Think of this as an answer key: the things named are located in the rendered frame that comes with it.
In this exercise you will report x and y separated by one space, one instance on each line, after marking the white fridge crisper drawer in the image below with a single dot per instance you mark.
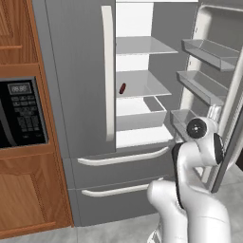
139 118

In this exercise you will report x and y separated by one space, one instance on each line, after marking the grey fridge drawer front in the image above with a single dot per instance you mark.
114 207
126 172

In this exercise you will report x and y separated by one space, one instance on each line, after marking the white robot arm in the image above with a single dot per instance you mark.
202 215

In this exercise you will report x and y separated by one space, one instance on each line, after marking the grey fridge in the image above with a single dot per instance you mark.
50 95

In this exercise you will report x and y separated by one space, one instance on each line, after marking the grey glass fridge shelf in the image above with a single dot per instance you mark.
142 84
139 46

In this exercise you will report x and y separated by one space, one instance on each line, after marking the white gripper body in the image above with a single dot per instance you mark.
215 112

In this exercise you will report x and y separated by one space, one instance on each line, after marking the grey fridge door bin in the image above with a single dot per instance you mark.
210 52
202 85
181 118

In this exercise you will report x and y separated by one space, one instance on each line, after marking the brown wooden cabinet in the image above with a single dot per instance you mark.
44 69

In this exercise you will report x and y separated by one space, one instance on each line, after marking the grey closed fridge door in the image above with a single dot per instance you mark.
76 79

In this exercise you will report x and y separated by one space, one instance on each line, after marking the dark red sausage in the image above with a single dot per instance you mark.
122 88

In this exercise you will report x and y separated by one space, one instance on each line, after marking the grey open fridge door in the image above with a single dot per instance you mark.
228 25

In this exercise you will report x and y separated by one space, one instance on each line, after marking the brown wooden cabinet door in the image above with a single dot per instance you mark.
12 19
25 196

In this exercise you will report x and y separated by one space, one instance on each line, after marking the black microwave oven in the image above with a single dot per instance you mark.
22 114

